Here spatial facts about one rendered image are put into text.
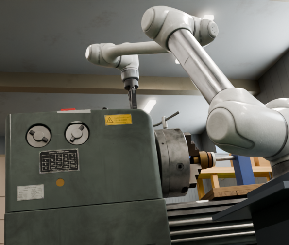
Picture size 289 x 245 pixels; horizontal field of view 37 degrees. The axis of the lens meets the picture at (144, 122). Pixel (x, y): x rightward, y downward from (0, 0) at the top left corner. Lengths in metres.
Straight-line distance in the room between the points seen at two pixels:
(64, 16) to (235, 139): 4.79
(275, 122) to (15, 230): 0.97
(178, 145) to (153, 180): 0.25
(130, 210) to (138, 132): 0.32
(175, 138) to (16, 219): 0.74
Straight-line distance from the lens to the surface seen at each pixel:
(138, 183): 1.69
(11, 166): 1.72
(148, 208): 1.68
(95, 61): 2.17
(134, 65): 2.25
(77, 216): 1.65
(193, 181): 1.95
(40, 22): 5.97
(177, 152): 1.87
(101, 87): 7.13
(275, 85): 7.88
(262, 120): 1.29
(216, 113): 1.27
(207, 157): 2.03
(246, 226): 1.87
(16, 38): 6.29
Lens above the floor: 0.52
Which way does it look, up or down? 22 degrees up
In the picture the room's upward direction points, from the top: 7 degrees counter-clockwise
